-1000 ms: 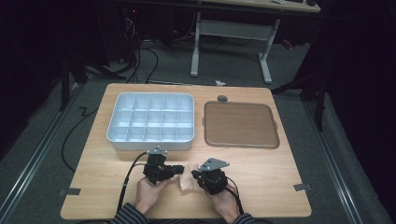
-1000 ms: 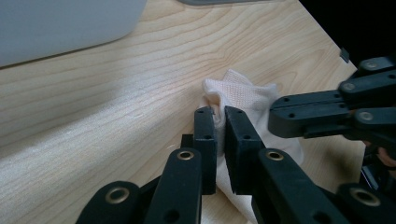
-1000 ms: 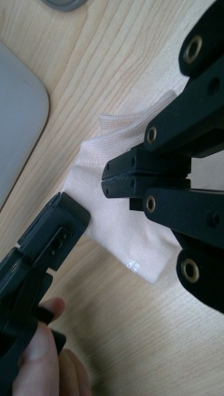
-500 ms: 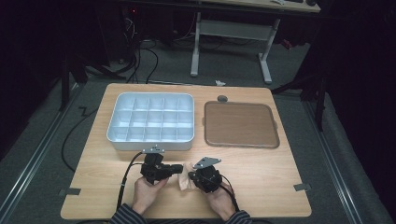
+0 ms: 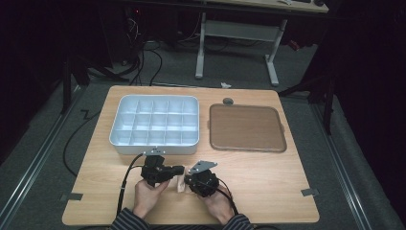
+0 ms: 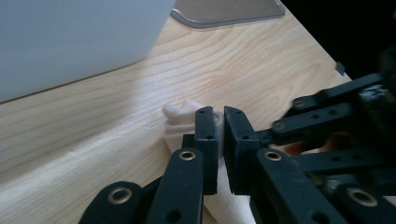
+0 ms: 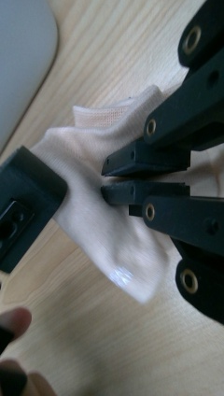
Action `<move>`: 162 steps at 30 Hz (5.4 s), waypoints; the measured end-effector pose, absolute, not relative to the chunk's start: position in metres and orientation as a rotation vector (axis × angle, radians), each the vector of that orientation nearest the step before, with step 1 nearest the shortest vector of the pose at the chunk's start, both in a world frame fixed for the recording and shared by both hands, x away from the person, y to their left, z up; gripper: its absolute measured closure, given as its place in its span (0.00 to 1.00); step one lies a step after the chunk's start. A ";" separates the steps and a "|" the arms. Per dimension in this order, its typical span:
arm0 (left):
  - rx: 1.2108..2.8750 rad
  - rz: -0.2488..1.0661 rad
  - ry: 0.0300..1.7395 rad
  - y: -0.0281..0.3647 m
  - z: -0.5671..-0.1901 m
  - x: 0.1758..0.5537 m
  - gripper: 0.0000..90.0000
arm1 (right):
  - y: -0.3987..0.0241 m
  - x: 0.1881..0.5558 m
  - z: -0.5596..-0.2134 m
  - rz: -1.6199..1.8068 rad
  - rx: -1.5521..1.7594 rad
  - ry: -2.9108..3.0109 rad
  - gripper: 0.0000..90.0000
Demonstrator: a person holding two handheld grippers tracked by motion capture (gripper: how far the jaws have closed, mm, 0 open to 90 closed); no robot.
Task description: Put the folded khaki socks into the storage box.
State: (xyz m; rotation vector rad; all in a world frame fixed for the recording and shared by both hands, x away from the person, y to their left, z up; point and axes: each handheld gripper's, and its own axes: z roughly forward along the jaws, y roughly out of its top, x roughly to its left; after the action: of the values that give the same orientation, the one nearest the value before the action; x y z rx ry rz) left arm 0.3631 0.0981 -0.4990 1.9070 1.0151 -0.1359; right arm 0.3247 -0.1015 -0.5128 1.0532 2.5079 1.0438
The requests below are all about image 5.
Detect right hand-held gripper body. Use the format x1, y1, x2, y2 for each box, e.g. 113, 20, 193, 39
184, 160, 221, 198

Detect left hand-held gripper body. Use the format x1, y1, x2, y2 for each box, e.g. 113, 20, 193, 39
140, 147, 171, 188

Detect beige sock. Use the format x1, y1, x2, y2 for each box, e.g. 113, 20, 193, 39
176, 175, 190, 194

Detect white divided storage box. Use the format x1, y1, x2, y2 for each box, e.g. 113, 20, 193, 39
108, 94, 201, 156

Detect person's left hand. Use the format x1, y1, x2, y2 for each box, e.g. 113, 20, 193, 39
132, 178, 172, 220

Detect person's right hand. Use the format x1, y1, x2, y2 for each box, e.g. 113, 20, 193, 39
198, 186, 237, 226

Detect brown tray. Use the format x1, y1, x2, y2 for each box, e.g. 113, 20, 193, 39
209, 103, 287, 153

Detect grey tape piece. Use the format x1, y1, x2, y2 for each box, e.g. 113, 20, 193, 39
301, 187, 320, 197
59, 192, 84, 202

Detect black metal stand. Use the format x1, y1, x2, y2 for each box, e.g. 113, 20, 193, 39
277, 71, 340, 136
59, 54, 130, 116

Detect white-legged wooden desk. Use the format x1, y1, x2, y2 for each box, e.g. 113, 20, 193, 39
194, 0, 329, 87

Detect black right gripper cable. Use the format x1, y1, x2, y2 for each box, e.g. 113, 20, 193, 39
215, 177, 240, 217

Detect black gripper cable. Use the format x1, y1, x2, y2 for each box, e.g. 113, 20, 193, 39
62, 109, 146, 222
215, 177, 240, 217

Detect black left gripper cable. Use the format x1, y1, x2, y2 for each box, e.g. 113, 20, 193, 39
62, 109, 146, 222

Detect black floor cables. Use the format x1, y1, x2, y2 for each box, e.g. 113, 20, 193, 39
123, 39, 164, 87

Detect metal floor rail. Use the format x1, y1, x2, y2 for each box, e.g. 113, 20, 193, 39
0, 85, 84, 226
310, 103, 375, 230

